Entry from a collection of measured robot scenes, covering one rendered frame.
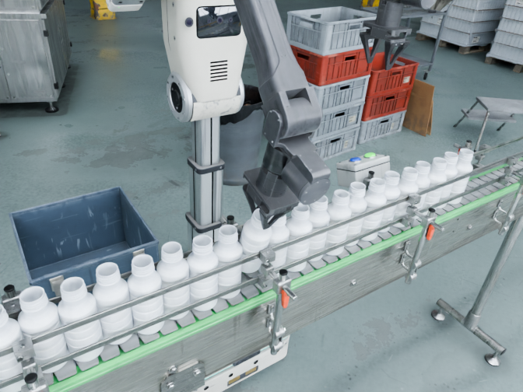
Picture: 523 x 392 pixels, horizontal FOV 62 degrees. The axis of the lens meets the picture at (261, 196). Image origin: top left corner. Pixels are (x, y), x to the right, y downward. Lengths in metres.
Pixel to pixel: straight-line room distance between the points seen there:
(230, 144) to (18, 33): 2.17
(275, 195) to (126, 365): 0.42
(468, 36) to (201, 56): 6.90
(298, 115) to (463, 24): 7.44
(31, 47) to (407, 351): 3.71
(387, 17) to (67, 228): 1.07
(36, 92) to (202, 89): 3.25
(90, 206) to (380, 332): 1.52
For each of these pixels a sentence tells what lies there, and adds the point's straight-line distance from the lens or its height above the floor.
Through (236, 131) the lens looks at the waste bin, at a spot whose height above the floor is 0.45.
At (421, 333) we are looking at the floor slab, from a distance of 2.40.
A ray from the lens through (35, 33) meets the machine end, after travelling 4.35.
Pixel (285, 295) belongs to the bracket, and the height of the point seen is 1.07.
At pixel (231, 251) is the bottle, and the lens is 0.87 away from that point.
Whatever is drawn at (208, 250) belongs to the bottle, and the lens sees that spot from 0.83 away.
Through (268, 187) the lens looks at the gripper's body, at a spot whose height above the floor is 1.29.
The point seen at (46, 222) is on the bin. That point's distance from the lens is 1.43.
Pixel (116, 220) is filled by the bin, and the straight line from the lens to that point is 1.49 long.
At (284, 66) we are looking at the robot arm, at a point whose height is 1.50.
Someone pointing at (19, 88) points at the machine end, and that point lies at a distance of 4.52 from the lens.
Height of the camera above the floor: 1.69
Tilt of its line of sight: 33 degrees down
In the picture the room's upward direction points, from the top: 4 degrees clockwise
